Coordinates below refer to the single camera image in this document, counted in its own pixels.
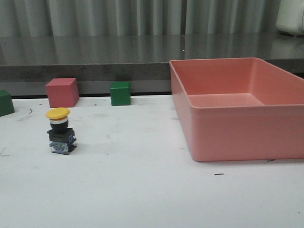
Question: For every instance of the green cube right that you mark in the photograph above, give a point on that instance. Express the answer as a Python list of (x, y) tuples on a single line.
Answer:
[(120, 93)]

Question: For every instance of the white appliance on counter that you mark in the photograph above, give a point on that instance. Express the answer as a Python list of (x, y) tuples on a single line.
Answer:
[(290, 18)]

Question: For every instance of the pink cube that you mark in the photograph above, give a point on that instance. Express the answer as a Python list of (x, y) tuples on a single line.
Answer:
[(62, 92)]

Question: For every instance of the grey stone counter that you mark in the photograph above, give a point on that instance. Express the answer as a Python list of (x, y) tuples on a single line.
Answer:
[(28, 64)]

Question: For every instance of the green cube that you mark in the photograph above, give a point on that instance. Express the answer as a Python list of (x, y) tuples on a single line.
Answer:
[(6, 104), (120, 93)]

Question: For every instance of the yellow push button switch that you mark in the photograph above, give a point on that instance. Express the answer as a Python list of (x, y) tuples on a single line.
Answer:
[(62, 139)]

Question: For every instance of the pink plastic bin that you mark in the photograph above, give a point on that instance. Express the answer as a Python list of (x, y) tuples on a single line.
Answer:
[(238, 109)]

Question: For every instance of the green cube left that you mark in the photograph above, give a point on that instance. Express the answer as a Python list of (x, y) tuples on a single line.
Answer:
[(6, 104)]

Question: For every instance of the white curtain backdrop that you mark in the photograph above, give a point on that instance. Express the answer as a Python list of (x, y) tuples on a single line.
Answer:
[(60, 18)]

